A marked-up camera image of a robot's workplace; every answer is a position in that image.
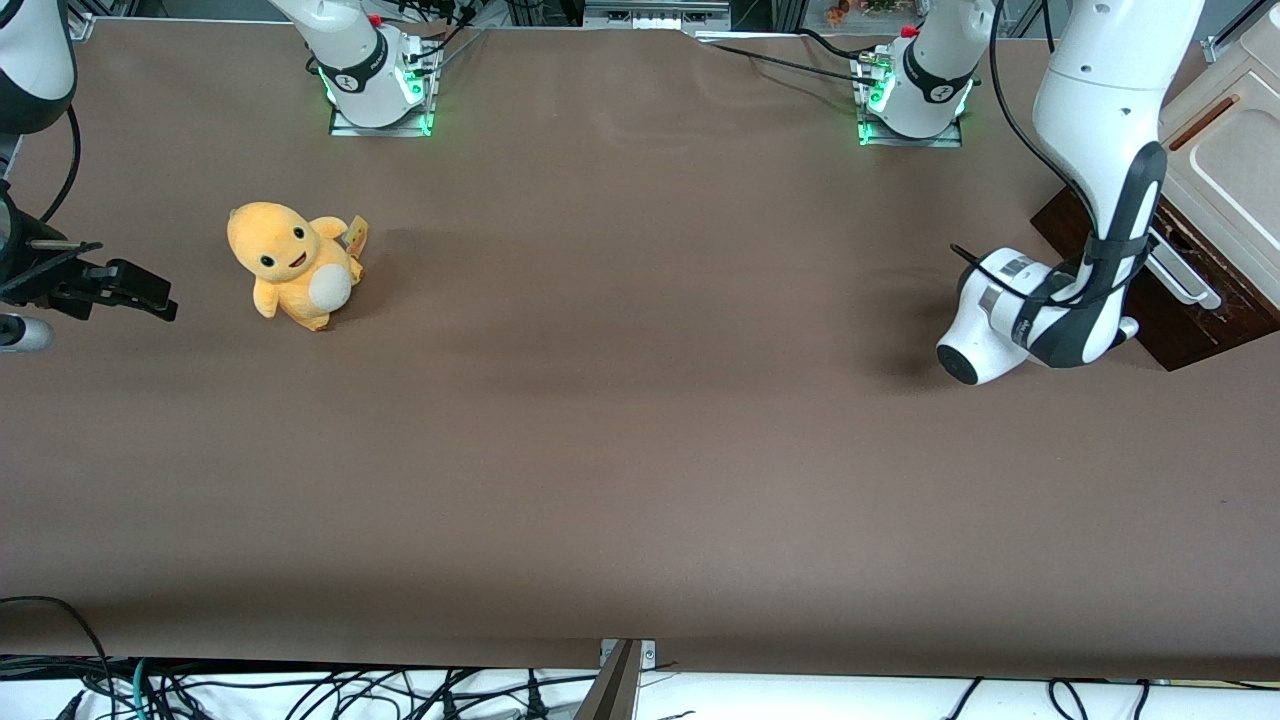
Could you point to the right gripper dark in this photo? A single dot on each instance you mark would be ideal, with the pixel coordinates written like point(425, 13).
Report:
point(48, 283)

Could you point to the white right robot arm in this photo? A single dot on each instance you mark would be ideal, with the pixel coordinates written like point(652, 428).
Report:
point(350, 50)

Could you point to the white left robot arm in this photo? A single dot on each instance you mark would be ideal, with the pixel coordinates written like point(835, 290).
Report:
point(1100, 90)

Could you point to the beige and brown drawer cabinet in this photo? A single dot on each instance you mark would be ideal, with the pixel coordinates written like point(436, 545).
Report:
point(1230, 150)

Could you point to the orange plush toy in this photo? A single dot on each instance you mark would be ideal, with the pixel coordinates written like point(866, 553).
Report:
point(290, 250)

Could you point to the silver corner clamp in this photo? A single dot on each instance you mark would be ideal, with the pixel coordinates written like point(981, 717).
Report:
point(82, 27)
point(1215, 48)

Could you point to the brown table cover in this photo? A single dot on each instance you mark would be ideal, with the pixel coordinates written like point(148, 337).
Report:
point(640, 400)

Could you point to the grey electronics box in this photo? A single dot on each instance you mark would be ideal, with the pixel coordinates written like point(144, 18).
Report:
point(655, 14)

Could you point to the brown slanted bar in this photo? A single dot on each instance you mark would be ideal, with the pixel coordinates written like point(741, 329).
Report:
point(612, 690)

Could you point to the orange background object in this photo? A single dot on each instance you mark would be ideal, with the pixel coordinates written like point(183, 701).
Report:
point(837, 12)

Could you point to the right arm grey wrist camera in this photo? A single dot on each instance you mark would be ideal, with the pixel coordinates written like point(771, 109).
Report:
point(20, 333)

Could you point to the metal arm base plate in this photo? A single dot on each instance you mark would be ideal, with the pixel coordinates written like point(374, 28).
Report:
point(380, 128)
point(910, 140)

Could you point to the silver metal bracket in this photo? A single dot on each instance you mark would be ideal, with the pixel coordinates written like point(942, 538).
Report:
point(648, 652)

